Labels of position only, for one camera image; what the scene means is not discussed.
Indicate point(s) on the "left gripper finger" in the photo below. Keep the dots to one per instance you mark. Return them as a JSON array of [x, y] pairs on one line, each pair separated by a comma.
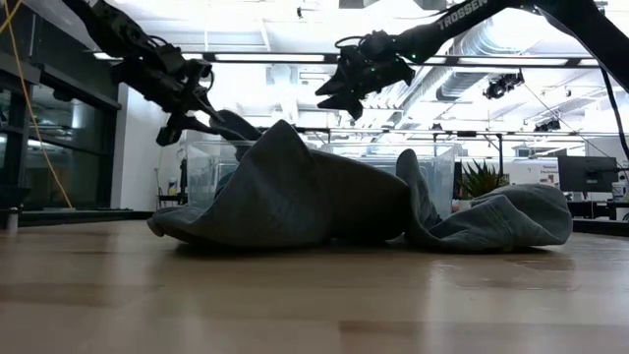
[[177, 125], [204, 103]]

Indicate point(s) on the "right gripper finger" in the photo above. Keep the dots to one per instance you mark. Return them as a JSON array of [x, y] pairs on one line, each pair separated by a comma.
[[351, 102], [341, 86]]

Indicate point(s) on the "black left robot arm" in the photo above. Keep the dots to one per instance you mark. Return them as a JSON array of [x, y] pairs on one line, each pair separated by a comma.
[[113, 24]]

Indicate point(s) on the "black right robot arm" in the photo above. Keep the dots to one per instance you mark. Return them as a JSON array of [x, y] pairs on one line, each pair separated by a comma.
[[580, 19]]

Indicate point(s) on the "clear plastic storage container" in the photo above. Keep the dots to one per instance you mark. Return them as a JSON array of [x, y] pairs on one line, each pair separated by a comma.
[[437, 177], [206, 172]]

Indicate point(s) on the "small white bottle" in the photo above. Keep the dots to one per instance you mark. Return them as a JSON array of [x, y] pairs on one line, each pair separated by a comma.
[[172, 188]]

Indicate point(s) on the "black track light cluster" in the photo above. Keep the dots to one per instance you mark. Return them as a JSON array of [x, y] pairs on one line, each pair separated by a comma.
[[501, 86]]

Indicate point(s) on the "green spiky potted plant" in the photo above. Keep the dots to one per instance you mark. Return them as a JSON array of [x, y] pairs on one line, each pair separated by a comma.
[[481, 182]]

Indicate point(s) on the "small black track light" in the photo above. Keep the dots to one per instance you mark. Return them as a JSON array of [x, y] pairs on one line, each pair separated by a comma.
[[546, 125]]

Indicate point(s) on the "small white cylinder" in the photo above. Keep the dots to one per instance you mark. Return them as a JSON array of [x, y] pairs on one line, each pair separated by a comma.
[[13, 218]]

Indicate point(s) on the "black computer monitor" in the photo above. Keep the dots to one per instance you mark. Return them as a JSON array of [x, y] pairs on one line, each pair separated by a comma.
[[587, 174]]

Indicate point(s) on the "black ceiling light rail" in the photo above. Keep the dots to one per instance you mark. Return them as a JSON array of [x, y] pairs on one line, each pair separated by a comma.
[[331, 58]]

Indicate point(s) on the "silver ventilation duct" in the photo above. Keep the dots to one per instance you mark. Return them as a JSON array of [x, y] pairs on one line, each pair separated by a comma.
[[457, 83]]

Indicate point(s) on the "black metal frame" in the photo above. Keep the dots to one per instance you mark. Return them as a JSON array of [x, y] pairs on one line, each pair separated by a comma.
[[15, 147]]

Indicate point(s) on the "white wall poster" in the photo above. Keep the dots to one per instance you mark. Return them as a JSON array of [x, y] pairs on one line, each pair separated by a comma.
[[533, 174]]

